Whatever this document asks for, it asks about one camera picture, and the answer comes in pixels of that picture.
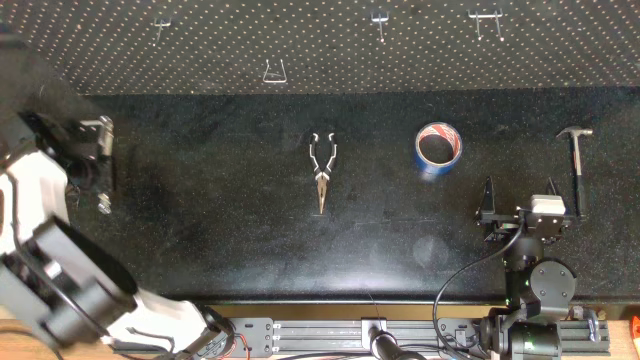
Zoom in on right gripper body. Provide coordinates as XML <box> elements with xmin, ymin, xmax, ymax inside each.
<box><xmin>475</xmin><ymin>207</ymin><xmax>574</xmax><ymax>244</ymax></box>

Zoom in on hammer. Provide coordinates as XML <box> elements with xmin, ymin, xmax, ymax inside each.
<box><xmin>555</xmin><ymin>125</ymin><xmax>595</xmax><ymax>219</ymax></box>

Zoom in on roll of blue tape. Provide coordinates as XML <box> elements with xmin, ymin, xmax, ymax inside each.
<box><xmin>413</xmin><ymin>121</ymin><xmax>464</xmax><ymax>177</ymax></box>

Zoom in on black and white pliers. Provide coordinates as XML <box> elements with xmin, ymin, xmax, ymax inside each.
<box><xmin>308</xmin><ymin>131</ymin><xmax>339</xmax><ymax>215</ymax></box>

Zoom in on wrench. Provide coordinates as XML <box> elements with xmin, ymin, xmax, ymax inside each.
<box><xmin>96</xmin><ymin>115</ymin><xmax>115</xmax><ymax>215</ymax></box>

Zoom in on black pegboard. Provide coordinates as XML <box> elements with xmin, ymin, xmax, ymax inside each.
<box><xmin>0</xmin><ymin>0</ymin><xmax>640</xmax><ymax>96</ymax></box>

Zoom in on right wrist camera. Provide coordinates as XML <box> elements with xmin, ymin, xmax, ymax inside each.
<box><xmin>528</xmin><ymin>193</ymin><xmax>568</xmax><ymax>217</ymax></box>

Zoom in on mounting rail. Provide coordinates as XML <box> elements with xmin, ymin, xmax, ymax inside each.
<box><xmin>199</xmin><ymin>315</ymin><xmax>612</xmax><ymax>360</ymax></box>

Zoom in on thin black cable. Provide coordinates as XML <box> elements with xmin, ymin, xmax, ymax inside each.
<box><xmin>0</xmin><ymin>327</ymin><xmax>65</xmax><ymax>360</ymax></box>

